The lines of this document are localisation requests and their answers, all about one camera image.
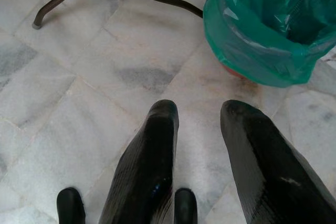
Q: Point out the green plastic bin bag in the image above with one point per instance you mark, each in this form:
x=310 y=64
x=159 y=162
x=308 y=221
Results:
x=252 y=37

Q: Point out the black robot left foot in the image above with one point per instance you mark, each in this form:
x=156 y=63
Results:
x=70 y=205

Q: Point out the black robot foot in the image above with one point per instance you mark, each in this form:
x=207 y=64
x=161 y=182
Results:
x=185 y=205
x=70 y=205

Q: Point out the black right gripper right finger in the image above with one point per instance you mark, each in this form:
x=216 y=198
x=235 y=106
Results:
x=270 y=166

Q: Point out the black robot right foot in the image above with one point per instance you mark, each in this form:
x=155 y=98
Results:
x=185 y=205

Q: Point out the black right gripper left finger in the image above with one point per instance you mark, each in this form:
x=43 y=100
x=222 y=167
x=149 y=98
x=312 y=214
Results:
x=147 y=166

